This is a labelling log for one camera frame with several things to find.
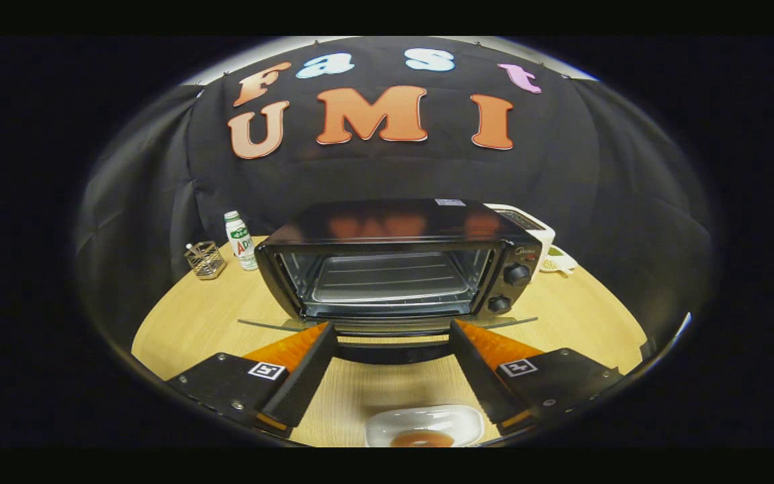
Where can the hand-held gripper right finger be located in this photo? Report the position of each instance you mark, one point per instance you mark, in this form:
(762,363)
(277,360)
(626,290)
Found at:
(478,376)

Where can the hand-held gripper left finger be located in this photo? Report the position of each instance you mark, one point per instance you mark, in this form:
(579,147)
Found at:
(306,376)

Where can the round orange-brown bun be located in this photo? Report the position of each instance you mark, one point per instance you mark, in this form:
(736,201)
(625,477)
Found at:
(422,440)

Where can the black toaster oven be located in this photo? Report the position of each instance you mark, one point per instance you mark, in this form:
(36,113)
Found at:
(394,225)

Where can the white pop-up toaster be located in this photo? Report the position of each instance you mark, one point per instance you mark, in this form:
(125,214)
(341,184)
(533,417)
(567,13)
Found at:
(541,232)

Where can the white oval dish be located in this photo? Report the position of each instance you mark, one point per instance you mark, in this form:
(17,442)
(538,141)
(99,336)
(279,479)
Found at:
(394,420)

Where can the small white green object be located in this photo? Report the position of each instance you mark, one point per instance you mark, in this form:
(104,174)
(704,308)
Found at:
(558,262)

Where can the white plastic drink bottle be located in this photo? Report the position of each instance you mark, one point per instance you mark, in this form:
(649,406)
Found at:
(240,242)

